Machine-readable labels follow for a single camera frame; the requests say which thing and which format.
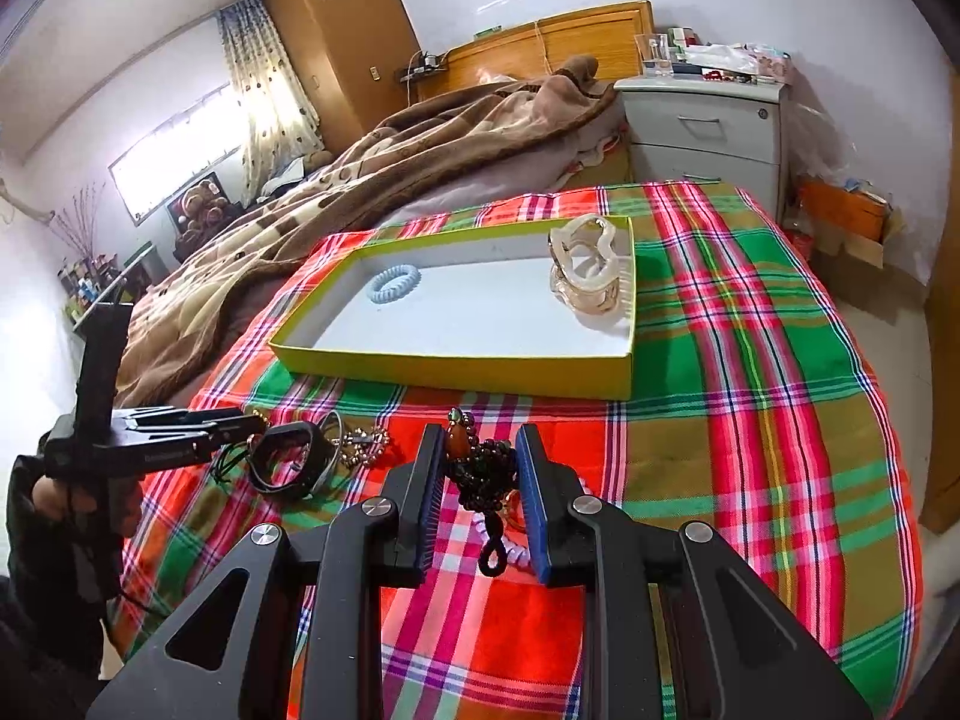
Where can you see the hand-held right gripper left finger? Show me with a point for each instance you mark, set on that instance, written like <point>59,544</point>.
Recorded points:
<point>431,499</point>

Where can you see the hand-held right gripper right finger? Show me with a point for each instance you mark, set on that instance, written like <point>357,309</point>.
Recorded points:
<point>536,506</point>

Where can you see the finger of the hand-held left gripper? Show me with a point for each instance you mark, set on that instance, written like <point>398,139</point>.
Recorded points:
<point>172,416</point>
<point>202,444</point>

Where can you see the black smart band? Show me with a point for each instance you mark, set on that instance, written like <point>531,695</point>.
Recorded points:
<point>289,490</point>

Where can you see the yellow cardboard box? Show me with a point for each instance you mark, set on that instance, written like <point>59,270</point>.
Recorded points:
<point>487,300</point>

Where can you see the person's left forearm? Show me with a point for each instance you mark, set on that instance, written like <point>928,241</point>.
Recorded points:
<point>34,592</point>

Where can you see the person's left hand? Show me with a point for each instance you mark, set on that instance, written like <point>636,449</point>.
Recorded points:
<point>49,499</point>

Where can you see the shelf of small bottles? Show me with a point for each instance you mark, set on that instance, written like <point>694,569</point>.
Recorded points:
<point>97,289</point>

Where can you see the dried branches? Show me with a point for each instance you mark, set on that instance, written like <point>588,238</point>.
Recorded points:
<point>79,229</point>

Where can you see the teddy bear picture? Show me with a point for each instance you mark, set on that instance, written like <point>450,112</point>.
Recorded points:
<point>199,202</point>

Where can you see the colourful plaid cloth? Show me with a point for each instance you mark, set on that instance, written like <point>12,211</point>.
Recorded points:
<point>712,390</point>

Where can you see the clear amber hair claw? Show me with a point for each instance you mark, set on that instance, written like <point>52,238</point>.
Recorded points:
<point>592,300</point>

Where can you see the window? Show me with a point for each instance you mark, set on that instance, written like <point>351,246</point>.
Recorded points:
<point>187,150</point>

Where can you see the brown patterned blanket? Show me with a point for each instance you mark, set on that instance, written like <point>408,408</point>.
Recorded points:
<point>337,165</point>

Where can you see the mauve bed sheet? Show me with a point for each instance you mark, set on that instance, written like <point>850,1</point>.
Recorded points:
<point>465,187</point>

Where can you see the patterned curtain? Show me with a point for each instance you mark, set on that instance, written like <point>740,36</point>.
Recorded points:
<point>262,90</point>

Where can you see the light wooden wardrobe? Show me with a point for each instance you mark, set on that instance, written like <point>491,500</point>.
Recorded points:
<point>337,30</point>

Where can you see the grey nightstand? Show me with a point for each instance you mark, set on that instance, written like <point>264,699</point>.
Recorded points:
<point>705,127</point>

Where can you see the brown wooden cabinet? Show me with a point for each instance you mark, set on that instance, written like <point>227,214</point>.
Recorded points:
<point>943,390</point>

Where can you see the orange cardboard box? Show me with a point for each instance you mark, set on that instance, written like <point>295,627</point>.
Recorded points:
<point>840,210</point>

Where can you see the clear drinking glass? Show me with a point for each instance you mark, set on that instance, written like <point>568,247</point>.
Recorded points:
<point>652,56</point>

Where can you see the wooden headboard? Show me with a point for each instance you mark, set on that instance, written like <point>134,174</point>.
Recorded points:
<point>585,30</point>

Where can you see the white printed packet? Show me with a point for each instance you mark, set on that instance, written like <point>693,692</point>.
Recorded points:
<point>742,60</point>

